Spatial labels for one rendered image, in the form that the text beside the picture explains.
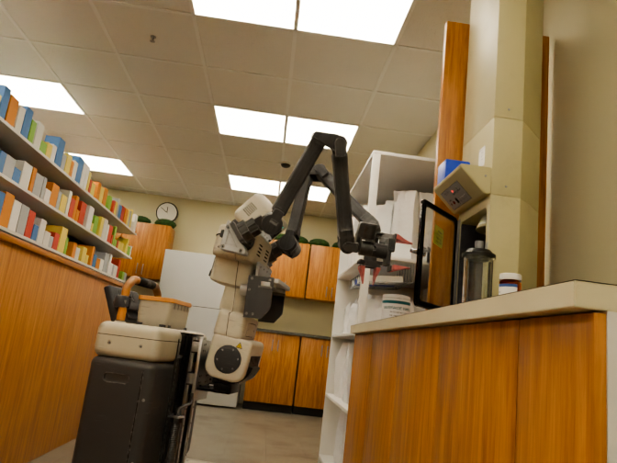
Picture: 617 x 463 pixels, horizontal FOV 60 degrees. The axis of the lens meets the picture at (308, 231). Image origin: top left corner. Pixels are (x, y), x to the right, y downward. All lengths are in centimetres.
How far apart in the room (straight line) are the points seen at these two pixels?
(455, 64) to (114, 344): 186
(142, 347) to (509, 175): 145
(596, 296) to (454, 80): 182
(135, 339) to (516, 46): 179
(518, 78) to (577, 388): 152
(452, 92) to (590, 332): 181
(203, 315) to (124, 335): 469
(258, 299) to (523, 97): 125
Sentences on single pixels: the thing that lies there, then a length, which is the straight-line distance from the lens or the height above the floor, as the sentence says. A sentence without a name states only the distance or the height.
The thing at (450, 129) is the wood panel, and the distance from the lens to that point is 247.
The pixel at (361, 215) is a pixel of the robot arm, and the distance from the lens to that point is 235.
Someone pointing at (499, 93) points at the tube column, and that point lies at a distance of 217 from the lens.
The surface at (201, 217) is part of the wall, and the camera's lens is 759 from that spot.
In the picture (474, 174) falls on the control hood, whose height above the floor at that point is 148.
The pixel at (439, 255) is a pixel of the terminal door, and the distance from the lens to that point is 211.
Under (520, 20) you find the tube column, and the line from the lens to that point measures 236.
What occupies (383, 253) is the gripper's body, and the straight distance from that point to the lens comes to 203.
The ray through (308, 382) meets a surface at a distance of 682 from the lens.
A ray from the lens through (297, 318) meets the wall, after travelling 735.
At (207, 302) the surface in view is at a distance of 671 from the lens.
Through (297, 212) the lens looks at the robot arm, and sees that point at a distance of 242.
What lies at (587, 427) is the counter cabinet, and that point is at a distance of 88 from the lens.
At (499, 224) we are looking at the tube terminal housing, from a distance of 200.
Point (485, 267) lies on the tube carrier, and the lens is 180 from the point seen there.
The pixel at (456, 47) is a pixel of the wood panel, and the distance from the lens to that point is 266.
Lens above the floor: 80
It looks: 12 degrees up
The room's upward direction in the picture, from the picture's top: 7 degrees clockwise
